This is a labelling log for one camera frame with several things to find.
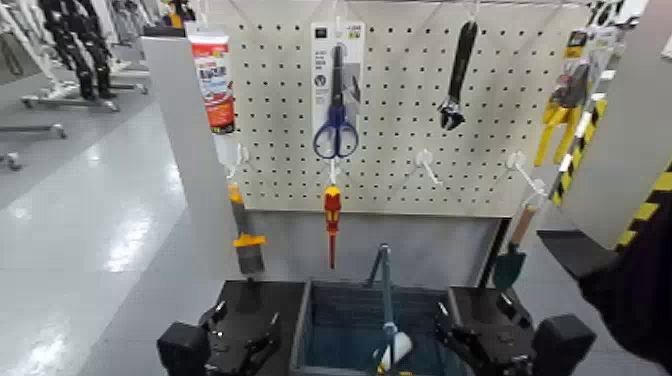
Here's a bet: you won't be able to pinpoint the red yellow screwdriver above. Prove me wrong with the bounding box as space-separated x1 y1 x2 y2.
323 185 343 270

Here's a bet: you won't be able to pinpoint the grey display stand panel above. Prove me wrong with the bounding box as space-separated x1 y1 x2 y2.
141 36 505 290

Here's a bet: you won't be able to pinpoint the blue-handled scissors in package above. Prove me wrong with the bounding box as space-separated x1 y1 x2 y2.
310 20 366 139

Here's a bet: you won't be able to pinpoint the yellow black packaging card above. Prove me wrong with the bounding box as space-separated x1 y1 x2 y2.
564 26 618 101

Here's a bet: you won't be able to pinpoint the blue handled scissors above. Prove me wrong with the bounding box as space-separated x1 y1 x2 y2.
313 44 360 160

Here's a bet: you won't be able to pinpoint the grey post with hazard stripes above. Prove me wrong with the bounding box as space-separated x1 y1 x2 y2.
551 0 672 248

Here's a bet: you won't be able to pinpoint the white sign black numerals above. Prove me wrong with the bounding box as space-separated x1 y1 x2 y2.
587 0 639 27

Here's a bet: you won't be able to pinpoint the black adjustable wrench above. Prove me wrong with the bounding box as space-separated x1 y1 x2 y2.
438 19 479 131

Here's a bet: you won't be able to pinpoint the sealant tube with clear nozzle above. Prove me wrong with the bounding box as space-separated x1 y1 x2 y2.
186 23 243 169

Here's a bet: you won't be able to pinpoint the white metal frame stand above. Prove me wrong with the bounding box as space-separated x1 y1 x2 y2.
0 0 69 109

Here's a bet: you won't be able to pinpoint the black robot on stand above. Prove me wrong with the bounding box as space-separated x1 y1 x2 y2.
39 0 119 113

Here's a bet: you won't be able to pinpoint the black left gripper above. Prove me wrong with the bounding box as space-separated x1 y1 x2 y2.
199 300 281 376

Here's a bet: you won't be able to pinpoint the orange grey paintbrush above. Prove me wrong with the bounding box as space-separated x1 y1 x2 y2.
228 183 267 275

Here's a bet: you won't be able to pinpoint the person in black clothes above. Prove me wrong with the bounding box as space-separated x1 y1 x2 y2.
537 191 672 371

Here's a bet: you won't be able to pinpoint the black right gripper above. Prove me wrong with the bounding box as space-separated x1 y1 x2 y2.
434 292 534 376

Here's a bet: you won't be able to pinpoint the beige perforated pegboard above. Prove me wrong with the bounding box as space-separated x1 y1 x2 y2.
207 0 592 219

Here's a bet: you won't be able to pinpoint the yellow handled pliers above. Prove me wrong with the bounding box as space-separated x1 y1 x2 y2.
534 60 592 168

